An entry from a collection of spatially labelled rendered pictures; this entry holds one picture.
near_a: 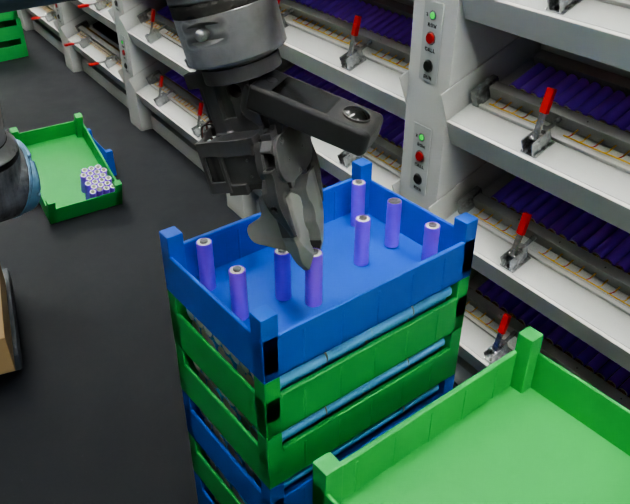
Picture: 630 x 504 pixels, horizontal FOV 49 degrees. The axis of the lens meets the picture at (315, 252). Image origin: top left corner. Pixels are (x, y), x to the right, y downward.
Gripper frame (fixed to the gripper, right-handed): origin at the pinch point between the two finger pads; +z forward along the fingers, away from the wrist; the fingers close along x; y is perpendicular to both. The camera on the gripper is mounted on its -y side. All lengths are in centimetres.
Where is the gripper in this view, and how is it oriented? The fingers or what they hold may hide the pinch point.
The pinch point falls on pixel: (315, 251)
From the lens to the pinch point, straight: 69.9
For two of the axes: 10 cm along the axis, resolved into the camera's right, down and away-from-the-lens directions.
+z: 2.4, 8.6, 4.6
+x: -3.7, 5.2, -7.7
